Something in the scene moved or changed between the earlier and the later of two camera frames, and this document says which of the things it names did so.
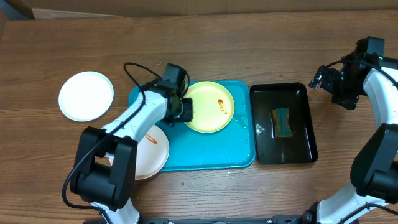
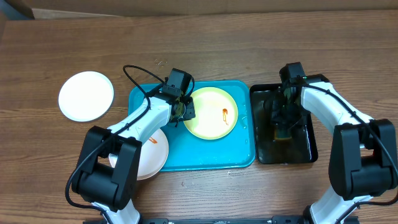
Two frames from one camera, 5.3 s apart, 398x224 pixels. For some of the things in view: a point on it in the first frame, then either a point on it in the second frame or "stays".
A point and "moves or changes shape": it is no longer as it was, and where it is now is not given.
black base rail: [276, 219] stays
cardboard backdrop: [41, 9] stays
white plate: [86, 96] stays
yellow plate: [213, 107] moves or changes shape
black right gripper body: [346, 89] to [291, 115]
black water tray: [299, 148] stays
